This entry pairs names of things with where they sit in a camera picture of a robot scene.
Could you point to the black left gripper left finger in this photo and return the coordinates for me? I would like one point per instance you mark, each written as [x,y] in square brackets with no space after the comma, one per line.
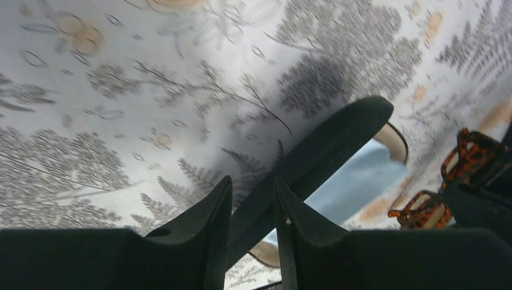
[189,252]

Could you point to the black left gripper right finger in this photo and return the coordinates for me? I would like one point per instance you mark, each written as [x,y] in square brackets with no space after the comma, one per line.
[315,253]

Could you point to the black glasses case tan lining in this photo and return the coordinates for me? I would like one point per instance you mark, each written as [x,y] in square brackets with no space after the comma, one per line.
[310,163]

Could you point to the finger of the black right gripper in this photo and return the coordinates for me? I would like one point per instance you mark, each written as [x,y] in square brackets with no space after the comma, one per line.
[488,208]

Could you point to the light blue cleaning cloth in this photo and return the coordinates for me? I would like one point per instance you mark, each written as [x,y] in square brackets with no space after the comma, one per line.
[364,177]

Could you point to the brown tortoiseshell sunglasses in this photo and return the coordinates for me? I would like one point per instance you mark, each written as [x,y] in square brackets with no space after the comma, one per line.
[477,160]

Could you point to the floral patterned table mat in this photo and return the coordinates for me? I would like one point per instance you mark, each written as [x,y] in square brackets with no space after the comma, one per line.
[125,114]

